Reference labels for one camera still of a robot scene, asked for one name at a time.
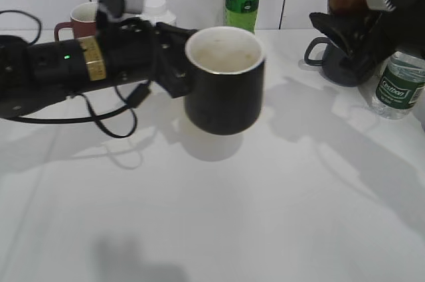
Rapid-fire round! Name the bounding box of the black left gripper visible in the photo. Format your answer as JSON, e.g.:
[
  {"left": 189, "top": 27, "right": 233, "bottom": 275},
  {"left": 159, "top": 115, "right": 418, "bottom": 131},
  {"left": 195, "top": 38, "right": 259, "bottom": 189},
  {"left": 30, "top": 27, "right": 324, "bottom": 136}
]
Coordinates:
[{"left": 99, "top": 19, "right": 198, "bottom": 98}]

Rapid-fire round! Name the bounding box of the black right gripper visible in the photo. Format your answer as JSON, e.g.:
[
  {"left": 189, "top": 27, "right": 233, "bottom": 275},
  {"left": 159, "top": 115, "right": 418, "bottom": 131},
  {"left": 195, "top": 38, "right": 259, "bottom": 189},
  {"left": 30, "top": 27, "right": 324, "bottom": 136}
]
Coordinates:
[{"left": 309, "top": 0, "right": 424, "bottom": 71}]

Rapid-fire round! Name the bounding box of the black ceramic mug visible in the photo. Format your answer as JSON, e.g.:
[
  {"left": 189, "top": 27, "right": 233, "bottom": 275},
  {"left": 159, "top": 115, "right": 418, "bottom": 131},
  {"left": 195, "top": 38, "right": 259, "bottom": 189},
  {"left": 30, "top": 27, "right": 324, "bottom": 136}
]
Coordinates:
[{"left": 184, "top": 26, "right": 266, "bottom": 135}]

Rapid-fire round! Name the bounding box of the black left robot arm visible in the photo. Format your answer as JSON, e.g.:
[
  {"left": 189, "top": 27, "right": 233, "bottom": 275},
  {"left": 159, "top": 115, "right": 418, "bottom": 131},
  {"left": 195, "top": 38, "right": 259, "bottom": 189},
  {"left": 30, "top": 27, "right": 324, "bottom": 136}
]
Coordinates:
[{"left": 1, "top": 18, "right": 196, "bottom": 119}]

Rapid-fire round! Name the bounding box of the white milk carton bottle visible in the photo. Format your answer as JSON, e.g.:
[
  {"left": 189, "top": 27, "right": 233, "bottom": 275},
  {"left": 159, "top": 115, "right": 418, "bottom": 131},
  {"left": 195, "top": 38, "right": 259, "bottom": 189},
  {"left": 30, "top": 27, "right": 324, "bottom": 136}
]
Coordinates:
[{"left": 138, "top": 0, "right": 177, "bottom": 26}]

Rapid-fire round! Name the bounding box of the Cestbon water bottle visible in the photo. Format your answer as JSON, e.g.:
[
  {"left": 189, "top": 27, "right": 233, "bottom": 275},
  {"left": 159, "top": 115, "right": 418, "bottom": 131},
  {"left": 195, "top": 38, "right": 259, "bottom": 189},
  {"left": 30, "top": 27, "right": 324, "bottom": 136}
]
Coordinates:
[{"left": 371, "top": 52, "right": 424, "bottom": 120}]

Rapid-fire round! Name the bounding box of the dark red ceramic mug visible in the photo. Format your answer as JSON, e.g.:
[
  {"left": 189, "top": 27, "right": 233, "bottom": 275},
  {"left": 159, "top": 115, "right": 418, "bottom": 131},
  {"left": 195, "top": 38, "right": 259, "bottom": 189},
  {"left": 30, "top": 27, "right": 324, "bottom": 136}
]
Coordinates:
[{"left": 54, "top": 2, "right": 98, "bottom": 41}]

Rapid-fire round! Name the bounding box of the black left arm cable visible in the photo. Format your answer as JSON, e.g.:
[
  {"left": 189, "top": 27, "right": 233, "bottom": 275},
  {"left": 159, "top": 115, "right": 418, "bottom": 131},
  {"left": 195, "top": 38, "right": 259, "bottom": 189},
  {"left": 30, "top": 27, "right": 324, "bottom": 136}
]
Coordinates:
[{"left": 0, "top": 9, "right": 152, "bottom": 139}]

